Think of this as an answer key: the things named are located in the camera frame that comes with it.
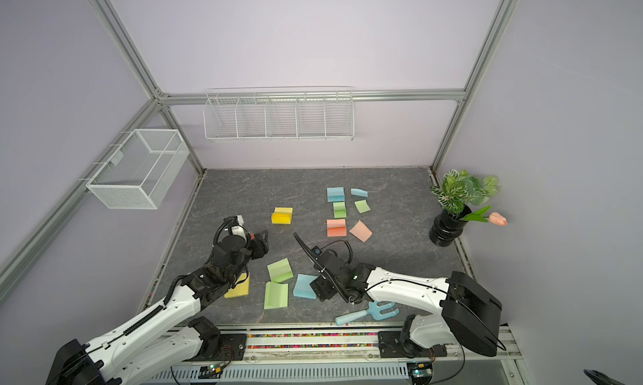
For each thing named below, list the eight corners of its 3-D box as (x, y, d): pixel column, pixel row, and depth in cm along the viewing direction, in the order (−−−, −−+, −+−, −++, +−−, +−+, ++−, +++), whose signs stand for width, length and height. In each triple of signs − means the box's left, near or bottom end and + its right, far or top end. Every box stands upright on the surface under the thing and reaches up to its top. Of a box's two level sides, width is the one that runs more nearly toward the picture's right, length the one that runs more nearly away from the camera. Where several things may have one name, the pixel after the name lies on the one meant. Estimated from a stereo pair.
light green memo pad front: (264, 308, 82) (262, 305, 79) (268, 285, 87) (266, 281, 84) (287, 308, 82) (285, 305, 79) (289, 285, 87) (288, 281, 84)
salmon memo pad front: (326, 236, 100) (326, 233, 98) (327, 221, 104) (326, 218, 103) (346, 236, 100) (347, 233, 98) (346, 221, 104) (346, 218, 103)
